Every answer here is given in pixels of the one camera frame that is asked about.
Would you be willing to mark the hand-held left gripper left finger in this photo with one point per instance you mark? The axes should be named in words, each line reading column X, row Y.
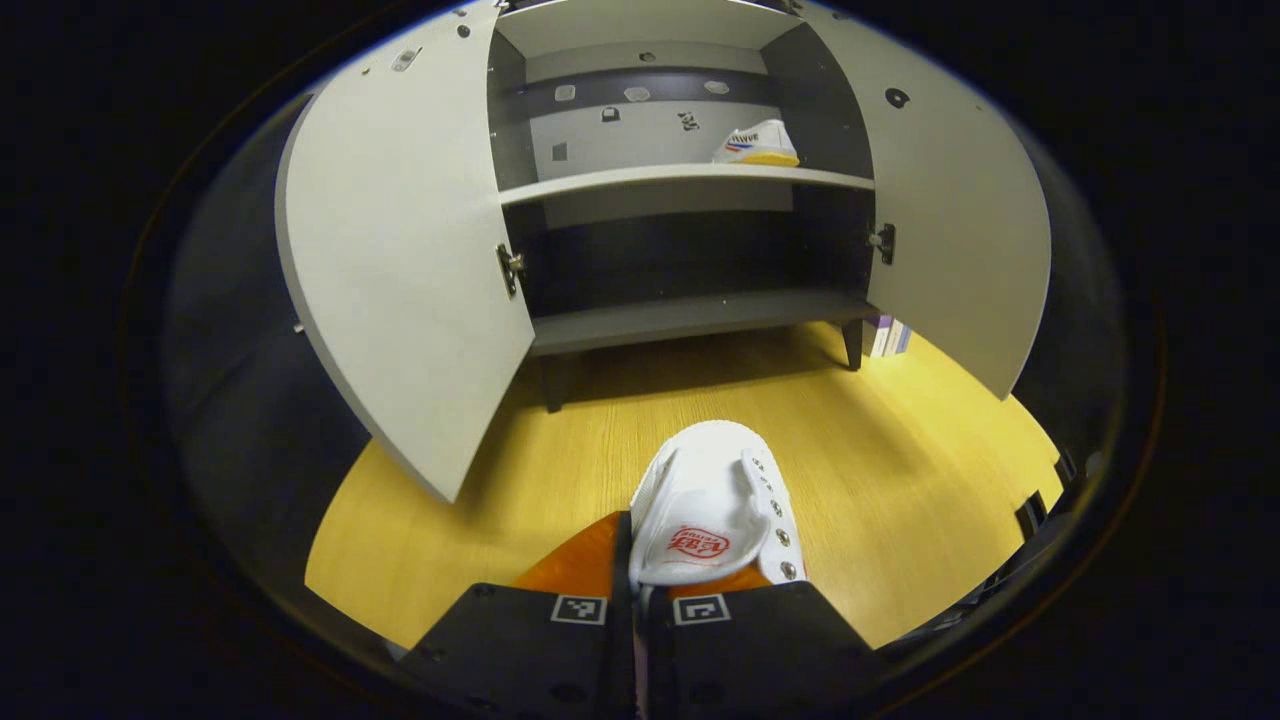
column 520, row 650

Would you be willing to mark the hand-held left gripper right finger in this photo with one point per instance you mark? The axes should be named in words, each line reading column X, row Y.
column 760, row 650

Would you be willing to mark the white canvas shoe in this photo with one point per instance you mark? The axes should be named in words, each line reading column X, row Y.
column 760, row 142
column 705, row 470

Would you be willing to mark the white shoe cabinet door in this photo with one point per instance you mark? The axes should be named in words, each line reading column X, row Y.
column 960, row 220
column 400, row 250

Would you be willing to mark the white grey shoe cabinet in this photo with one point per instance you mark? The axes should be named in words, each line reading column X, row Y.
column 660, row 130

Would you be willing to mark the metal door hinge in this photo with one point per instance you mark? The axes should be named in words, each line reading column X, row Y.
column 883, row 243
column 509, row 268

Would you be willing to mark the white cabinet shelf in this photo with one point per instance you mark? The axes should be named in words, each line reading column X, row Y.
column 690, row 180
column 640, row 25

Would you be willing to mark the purple white box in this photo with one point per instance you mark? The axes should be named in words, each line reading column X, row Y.
column 885, row 337

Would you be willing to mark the black backdrop cloth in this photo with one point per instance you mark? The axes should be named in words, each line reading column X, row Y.
column 230, row 380

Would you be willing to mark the dark bracket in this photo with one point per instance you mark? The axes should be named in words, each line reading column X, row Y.
column 1030, row 515

